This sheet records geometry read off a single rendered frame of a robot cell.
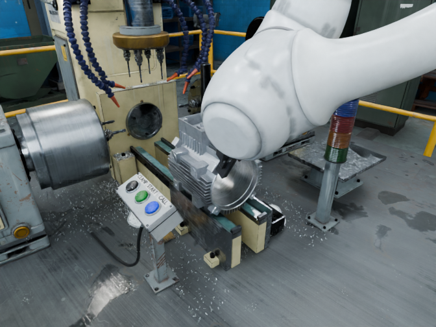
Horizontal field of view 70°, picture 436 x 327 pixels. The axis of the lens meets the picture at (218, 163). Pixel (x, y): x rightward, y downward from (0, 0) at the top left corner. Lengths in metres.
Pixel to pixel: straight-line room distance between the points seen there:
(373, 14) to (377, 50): 3.64
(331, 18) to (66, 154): 0.74
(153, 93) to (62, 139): 0.43
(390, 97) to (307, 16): 3.57
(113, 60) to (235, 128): 1.03
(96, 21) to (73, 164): 0.54
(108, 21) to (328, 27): 0.95
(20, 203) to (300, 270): 0.76
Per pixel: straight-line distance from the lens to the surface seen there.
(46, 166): 0.96
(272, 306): 0.82
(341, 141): 0.91
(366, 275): 0.95
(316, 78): 0.32
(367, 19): 3.98
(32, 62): 5.14
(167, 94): 1.26
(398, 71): 0.33
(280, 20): 0.44
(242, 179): 0.90
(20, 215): 0.99
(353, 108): 0.88
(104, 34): 1.27
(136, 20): 1.07
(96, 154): 0.97
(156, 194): 0.67
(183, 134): 0.86
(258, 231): 0.87
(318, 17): 0.44
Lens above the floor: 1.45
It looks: 29 degrees down
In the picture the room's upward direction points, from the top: straight up
